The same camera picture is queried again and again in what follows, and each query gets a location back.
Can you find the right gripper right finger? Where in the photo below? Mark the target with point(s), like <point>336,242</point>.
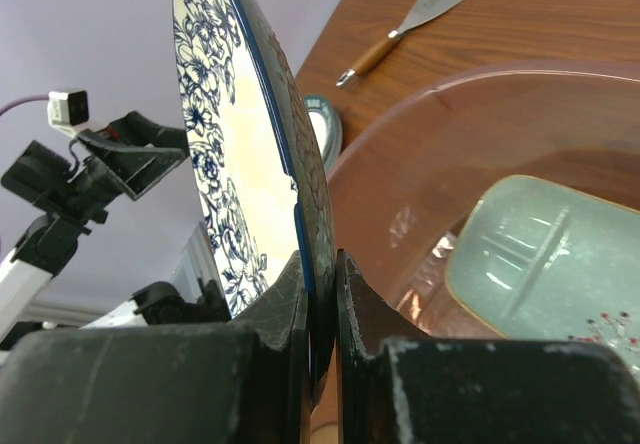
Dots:
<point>398,384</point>

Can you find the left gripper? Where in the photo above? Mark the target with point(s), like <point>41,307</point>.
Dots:
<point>145,153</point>

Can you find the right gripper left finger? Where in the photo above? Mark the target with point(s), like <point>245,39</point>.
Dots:
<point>244,381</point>

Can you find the light blue rectangular dish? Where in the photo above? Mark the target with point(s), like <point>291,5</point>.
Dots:
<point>539,260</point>

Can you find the teal rim lettered plate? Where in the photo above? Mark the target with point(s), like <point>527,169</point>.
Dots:
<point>327,127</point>

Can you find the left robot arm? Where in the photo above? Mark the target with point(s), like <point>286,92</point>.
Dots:
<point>41,253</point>

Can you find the clear plastic bin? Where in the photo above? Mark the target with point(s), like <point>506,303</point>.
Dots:
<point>403,191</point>

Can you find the metal scraper wooden handle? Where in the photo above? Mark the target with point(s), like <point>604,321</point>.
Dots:
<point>421,13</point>

